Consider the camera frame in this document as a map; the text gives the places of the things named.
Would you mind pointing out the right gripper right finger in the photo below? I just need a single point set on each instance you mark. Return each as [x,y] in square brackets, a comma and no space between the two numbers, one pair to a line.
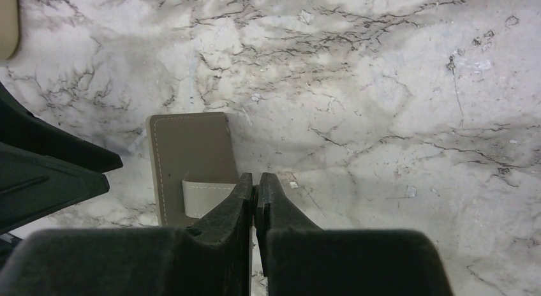
[300,258]

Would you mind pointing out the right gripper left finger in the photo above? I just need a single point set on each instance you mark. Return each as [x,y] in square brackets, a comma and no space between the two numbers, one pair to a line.
[210,257]

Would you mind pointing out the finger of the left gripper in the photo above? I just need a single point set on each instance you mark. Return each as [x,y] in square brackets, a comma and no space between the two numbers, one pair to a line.
[34,186]
[21,129]

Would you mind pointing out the taupe leather card holder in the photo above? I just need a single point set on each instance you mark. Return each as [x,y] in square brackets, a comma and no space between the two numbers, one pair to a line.
[193,165]

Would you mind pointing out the beige card tray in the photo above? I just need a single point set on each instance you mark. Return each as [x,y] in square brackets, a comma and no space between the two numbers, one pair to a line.
[10,28]

